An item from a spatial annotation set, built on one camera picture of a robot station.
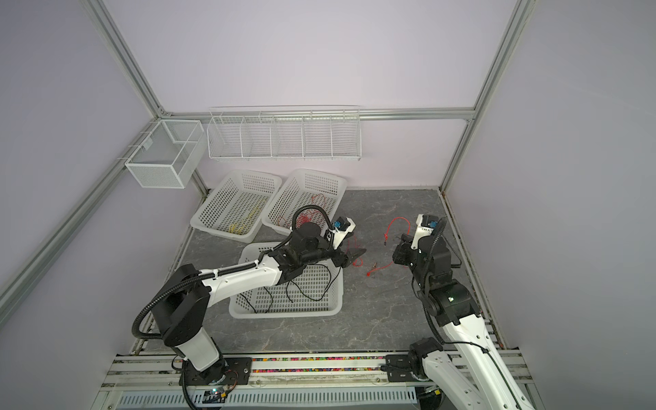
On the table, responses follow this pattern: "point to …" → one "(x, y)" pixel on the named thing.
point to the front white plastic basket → (317, 291)
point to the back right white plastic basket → (301, 188)
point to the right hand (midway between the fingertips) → (405, 237)
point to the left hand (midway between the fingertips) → (358, 244)
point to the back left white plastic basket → (237, 208)
